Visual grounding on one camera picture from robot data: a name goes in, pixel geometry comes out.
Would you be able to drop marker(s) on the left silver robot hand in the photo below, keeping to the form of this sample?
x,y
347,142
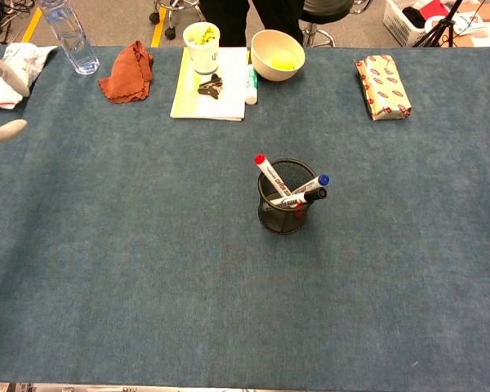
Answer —
x,y
8,73

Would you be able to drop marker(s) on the red cap marker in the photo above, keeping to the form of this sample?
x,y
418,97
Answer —
x,y
271,175

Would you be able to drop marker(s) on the black mesh pen cup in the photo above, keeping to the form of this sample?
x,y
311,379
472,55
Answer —
x,y
281,222

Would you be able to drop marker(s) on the black cap marker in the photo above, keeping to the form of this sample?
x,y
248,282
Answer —
x,y
294,200

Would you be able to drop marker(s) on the blue cap marker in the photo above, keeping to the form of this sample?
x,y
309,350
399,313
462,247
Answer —
x,y
316,181

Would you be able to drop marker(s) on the white printed snack bag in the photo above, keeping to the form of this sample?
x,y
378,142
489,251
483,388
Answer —
x,y
32,61

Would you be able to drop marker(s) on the clear plastic water bottle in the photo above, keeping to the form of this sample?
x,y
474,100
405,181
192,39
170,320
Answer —
x,y
75,45

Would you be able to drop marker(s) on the rust brown cloth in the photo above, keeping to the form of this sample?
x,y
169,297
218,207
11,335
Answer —
x,y
128,77

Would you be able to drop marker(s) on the chrome wheeled stool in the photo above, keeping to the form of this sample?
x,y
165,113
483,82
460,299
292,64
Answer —
x,y
179,12

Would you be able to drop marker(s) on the white paper cup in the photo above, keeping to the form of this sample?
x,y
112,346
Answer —
x,y
204,57

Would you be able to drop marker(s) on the yellow toy figure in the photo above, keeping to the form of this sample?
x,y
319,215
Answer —
x,y
207,36

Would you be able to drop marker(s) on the yellow and white booklet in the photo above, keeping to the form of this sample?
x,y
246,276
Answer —
x,y
224,108

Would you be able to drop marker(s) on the person in black trousers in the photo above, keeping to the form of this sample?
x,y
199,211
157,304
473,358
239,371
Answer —
x,y
228,20

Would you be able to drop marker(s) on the white green glue stick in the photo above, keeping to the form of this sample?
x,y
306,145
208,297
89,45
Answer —
x,y
251,87

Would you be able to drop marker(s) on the beige bowl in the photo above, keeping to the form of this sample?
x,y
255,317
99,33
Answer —
x,y
265,67

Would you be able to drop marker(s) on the yellow ball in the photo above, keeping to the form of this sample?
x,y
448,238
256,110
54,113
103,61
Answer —
x,y
283,61

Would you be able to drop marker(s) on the black seat stool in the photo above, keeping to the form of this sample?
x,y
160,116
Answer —
x,y
326,10

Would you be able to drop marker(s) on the blue felt table cover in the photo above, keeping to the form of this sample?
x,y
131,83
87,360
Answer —
x,y
245,306

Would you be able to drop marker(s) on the red patterned wrapped packet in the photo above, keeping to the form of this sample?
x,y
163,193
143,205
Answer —
x,y
386,87

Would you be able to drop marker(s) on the white plastic basket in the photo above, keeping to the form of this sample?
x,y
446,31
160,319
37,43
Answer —
x,y
396,22

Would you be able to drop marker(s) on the black pouch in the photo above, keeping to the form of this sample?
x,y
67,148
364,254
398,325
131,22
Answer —
x,y
414,16

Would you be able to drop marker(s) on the red folder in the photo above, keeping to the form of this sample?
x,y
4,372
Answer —
x,y
435,8

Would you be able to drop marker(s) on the black tripod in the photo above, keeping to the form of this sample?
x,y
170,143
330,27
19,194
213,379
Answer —
x,y
441,26

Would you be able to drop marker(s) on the white blue printed paper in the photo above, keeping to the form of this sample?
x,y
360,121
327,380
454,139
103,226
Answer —
x,y
469,23

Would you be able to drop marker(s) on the aluminium table edge rail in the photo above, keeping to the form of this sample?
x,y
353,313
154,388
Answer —
x,y
65,388

